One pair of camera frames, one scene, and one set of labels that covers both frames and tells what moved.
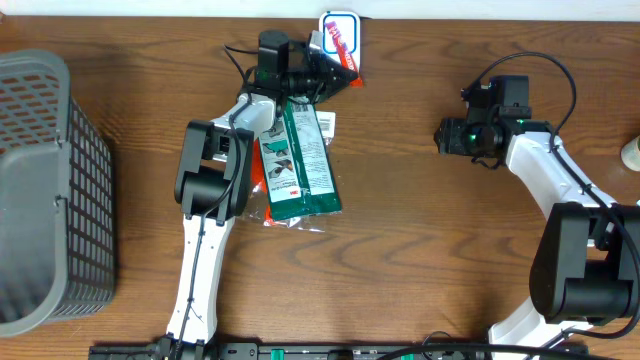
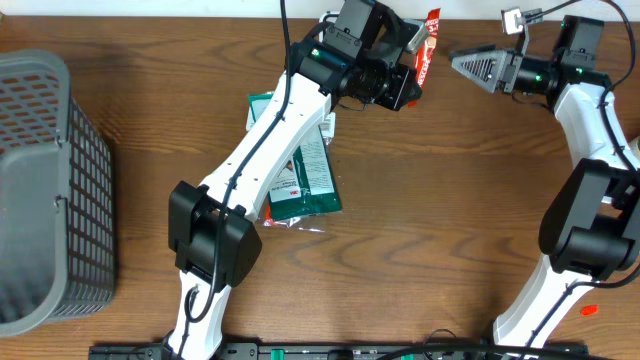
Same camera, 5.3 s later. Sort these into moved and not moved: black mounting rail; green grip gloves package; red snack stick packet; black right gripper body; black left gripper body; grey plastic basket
Moved: black left gripper body; black right gripper body; red snack stick packet
Not moved: black mounting rail; green grip gloves package; grey plastic basket
